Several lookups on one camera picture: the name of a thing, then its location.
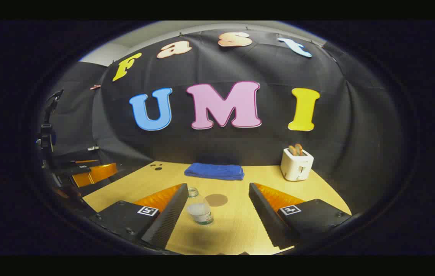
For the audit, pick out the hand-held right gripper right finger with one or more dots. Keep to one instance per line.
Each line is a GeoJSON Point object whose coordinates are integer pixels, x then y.
{"type": "Point", "coordinates": [263, 218]}

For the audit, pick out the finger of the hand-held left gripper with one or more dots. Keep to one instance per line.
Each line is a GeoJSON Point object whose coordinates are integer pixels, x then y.
{"type": "Point", "coordinates": [76, 171]}
{"type": "Point", "coordinates": [76, 157]}

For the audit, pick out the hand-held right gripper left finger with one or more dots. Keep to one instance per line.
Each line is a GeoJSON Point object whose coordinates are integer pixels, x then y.
{"type": "Point", "coordinates": [169, 218]}

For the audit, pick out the clear plastic water bottle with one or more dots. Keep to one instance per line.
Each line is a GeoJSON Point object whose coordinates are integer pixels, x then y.
{"type": "Point", "coordinates": [200, 211]}

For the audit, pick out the silver metal cloth clip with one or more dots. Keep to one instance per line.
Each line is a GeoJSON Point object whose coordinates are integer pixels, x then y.
{"type": "Point", "coordinates": [93, 148]}

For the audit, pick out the white toaster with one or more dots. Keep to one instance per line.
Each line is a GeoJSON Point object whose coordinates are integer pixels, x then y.
{"type": "Point", "coordinates": [296, 166]}

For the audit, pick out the blue folded towel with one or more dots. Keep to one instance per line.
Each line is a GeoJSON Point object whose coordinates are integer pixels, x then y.
{"type": "Point", "coordinates": [214, 171]}

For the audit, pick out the red-brown cloth clip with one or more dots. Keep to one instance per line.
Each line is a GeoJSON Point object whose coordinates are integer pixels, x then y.
{"type": "Point", "coordinates": [95, 87]}

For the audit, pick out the brown toast slice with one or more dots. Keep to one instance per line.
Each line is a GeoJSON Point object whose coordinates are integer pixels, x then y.
{"type": "Point", "coordinates": [292, 150]}
{"type": "Point", "coordinates": [300, 148]}

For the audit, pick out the black backdrop cloth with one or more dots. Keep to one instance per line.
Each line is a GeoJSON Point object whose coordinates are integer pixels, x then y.
{"type": "Point", "coordinates": [240, 145]}

